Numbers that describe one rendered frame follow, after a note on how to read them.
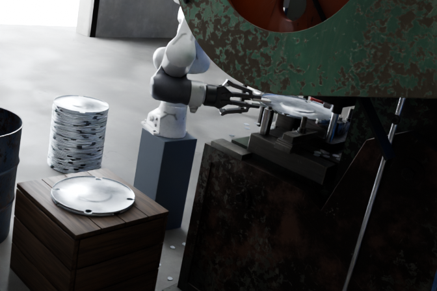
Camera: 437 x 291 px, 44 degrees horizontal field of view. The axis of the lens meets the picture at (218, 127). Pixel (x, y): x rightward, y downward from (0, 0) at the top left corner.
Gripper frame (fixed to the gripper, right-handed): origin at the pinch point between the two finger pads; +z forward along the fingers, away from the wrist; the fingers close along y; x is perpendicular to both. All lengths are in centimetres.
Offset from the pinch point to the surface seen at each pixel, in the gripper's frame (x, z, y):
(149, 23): 560, 7, -55
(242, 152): -14.5, -6.9, -14.3
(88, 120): 98, -57, -47
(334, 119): -21.2, 18.7, 2.9
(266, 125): -12.6, -0.2, -4.3
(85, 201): -3, -55, -42
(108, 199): -1, -47, -42
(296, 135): -23.9, 6.3, -3.1
